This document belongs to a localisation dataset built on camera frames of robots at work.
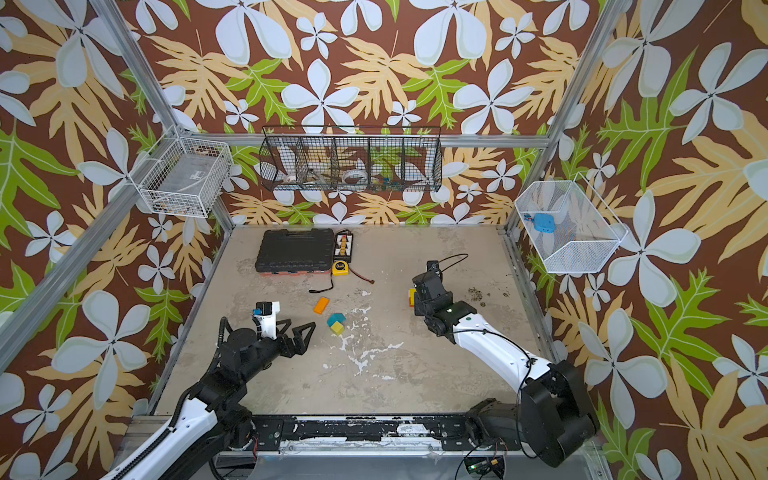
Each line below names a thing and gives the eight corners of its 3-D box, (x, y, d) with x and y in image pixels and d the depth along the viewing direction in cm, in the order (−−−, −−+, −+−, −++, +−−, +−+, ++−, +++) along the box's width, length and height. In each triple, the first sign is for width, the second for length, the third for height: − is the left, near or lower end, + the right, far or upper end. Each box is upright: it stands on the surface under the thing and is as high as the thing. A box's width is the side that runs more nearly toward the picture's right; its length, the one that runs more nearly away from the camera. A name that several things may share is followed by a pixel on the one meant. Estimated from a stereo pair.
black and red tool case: (256, 278, 107) (250, 268, 102) (269, 237, 120) (265, 226, 115) (330, 278, 107) (328, 268, 102) (336, 237, 120) (334, 227, 115)
